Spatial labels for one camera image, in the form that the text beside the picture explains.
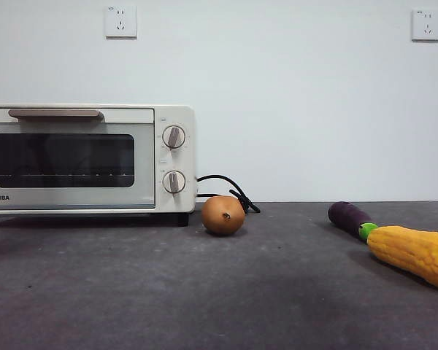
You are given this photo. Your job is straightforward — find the white wall socket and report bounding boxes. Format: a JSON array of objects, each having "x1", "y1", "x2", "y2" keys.
[
  {"x1": 410, "y1": 9, "x2": 438, "y2": 43},
  {"x1": 105, "y1": 5, "x2": 139, "y2": 40}
]

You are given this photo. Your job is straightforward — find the white Toshiba toaster oven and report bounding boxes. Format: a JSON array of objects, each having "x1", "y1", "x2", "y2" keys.
[{"x1": 0, "y1": 104, "x2": 197, "y2": 229}]

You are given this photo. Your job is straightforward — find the yellow toy corn cob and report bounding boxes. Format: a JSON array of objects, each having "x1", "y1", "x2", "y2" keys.
[{"x1": 366, "y1": 225, "x2": 438, "y2": 291}]

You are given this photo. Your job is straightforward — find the beige oven knob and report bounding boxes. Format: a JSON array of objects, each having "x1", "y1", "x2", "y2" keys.
[
  {"x1": 162, "y1": 125, "x2": 187, "y2": 150},
  {"x1": 162, "y1": 170, "x2": 187, "y2": 195}
]

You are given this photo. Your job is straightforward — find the black power cable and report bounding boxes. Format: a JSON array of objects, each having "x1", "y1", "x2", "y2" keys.
[{"x1": 196, "y1": 174, "x2": 261, "y2": 214}]

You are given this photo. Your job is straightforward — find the purple toy eggplant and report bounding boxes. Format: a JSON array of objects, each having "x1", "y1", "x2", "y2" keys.
[{"x1": 327, "y1": 201, "x2": 379, "y2": 243}]

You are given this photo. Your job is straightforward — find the glass oven door with handle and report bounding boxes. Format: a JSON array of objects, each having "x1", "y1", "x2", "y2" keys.
[{"x1": 0, "y1": 108, "x2": 157, "y2": 211}]

